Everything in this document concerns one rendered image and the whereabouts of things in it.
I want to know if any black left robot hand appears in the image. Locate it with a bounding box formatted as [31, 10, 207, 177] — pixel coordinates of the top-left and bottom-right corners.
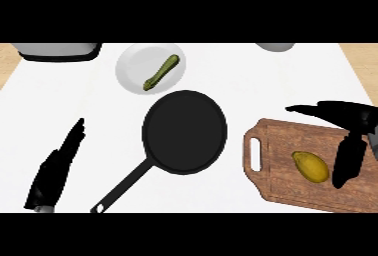
[22, 117, 87, 212]

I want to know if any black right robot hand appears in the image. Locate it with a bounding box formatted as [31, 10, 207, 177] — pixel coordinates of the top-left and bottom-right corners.
[283, 100, 378, 190]

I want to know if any yellow lemon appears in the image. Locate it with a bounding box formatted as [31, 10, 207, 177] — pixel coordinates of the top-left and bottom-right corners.
[291, 150, 331, 184]

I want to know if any wooden cutting board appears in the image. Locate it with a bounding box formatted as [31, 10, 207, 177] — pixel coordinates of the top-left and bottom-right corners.
[242, 117, 378, 214]

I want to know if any black frying pan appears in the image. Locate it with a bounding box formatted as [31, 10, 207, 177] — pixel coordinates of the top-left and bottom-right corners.
[88, 89, 229, 214]

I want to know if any grey and black appliance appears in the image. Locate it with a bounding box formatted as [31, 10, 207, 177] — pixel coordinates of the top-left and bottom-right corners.
[10, 43, 103, 63]

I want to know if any white plate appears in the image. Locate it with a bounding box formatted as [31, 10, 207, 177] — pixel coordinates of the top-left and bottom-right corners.
[114, 43, 187, 95]

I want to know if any grey round object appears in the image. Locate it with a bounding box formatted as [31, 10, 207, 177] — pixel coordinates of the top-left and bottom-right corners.
[254, 43, 297, 53]

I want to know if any green zucchini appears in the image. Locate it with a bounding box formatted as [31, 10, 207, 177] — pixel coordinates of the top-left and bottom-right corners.
[142, 54, 182, 92]

